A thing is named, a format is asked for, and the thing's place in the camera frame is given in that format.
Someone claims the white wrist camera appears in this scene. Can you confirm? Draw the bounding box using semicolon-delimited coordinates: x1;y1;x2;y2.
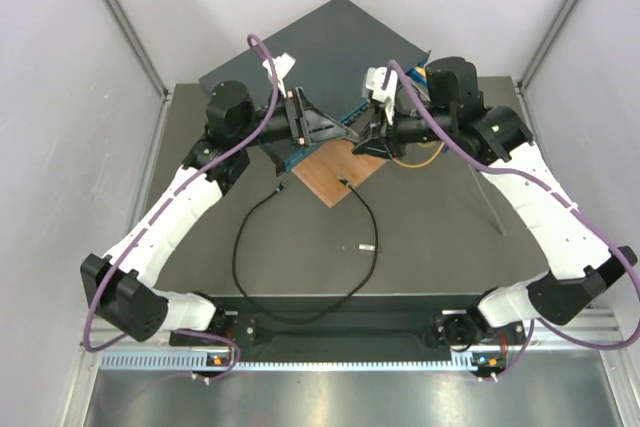
262;53;296;95
362;67;398;125

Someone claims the wooden board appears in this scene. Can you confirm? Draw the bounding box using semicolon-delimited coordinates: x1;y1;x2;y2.
292;140;385;208

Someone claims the yellow ethernet cable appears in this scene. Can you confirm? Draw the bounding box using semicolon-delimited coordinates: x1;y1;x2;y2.
389;65;447;169

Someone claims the white slotted cable duct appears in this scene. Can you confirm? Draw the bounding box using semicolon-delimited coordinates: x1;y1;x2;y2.
99;350;503;373

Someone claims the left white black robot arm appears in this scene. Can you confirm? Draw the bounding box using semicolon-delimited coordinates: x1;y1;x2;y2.
80;81;356;344

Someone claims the dark blue network switch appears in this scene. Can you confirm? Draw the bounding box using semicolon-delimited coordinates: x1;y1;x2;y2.
199;0;429;175

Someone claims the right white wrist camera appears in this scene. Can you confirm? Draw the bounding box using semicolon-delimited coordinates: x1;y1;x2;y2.
362;67;398;125

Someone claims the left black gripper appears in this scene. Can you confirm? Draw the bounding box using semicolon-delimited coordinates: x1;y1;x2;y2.
236;86;351;149

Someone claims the black patch cable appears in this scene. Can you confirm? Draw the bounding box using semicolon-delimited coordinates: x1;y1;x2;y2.
232;177;380;323

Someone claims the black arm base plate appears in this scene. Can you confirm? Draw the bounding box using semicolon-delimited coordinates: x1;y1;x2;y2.
207;294;526;353

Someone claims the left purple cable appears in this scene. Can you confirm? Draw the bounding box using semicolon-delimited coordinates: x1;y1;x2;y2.
82;33;281;384

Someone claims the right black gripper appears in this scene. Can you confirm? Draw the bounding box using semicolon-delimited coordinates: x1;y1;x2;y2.
351;96;454;162

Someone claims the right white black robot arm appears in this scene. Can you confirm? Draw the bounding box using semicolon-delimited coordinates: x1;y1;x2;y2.
352;57;639;343

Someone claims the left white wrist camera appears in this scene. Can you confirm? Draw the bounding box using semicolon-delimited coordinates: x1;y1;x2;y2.
262;53;296;95

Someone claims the grey ethernet cable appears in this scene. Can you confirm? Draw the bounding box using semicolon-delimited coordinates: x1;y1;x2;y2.
469;166;508;237

